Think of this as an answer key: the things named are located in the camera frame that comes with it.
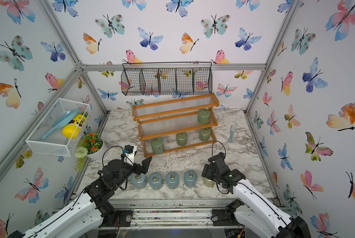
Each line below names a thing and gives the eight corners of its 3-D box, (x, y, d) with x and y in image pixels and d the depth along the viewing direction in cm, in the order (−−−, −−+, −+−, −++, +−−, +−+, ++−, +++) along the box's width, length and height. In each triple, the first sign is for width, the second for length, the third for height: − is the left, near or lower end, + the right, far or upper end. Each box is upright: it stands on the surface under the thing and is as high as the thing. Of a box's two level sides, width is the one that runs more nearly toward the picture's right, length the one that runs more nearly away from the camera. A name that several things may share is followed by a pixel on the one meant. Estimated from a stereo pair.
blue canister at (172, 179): (166, 189, 85) (165, 184, 78) (167, 178, 89) (166, 172, 82) (178, 189, 85) (178, 184, 78) (178, 178, 89) (178, 172, 82)
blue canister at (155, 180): (150, 189, 85) (147, 184, 78) (152, 177, 89) (149, 171, 82) (162, 189, 85) (160, 184, 78) (163, 177, 89) (162, 171, 82)
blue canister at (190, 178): (183, 187, 86) (183, 181, 79) (183, 176, 90) (183, 170, 83) (196, 187, 86) (197, 181, 79) (196, 176, 90) (197, 170, 83)
